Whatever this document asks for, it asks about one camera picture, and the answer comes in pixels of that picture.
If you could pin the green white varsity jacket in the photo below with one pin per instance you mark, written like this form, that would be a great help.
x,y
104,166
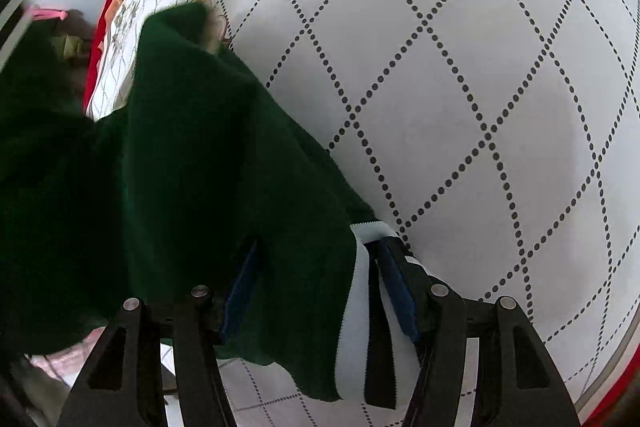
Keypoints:
x,y
175,157

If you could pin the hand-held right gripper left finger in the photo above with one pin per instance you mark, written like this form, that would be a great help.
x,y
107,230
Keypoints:
x,y
239,289

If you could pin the bright pink garment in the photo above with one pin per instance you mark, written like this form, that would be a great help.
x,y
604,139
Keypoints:
x,y
47,13

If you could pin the white diamond-pattern sheet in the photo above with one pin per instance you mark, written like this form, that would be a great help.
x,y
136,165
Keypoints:
x,y
450,107

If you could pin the olive puffer jacket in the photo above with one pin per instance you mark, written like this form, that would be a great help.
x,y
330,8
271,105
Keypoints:
x,y
70,48

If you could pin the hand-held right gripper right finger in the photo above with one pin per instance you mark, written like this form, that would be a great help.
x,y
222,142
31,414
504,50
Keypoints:
x,y
397,292

